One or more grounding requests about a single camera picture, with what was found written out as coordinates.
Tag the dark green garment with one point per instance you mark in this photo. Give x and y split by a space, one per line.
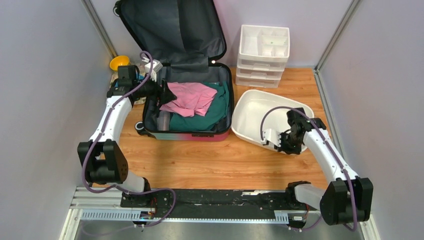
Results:
217 111

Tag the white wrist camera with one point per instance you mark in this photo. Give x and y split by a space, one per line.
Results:
151 68
271 136

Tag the white plastic drawer organizer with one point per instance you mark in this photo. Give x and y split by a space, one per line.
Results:
263 54

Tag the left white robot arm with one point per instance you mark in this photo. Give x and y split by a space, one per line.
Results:
104 165

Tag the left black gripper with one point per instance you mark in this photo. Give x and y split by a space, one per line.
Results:
164 92

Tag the yellow bowl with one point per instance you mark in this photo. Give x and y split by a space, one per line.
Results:
121 60

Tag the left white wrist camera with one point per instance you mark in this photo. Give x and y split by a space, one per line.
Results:
151 68

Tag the aluminium rail frame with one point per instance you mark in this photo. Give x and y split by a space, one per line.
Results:
100 217

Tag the floral cloth mat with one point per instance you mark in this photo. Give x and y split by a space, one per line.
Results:
140 68

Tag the pink and teal kids suitcase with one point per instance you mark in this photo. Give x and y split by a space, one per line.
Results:
186 36

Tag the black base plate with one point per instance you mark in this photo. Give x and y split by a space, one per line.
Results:
216 204

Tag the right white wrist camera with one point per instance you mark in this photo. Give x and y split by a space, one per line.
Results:
271 136

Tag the white plastic basin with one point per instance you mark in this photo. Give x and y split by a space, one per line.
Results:
250 110

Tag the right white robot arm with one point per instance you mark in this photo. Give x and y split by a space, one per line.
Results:
347 199

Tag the pink garment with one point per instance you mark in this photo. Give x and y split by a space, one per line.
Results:
192 98

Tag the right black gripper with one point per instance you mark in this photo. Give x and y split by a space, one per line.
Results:
295 151

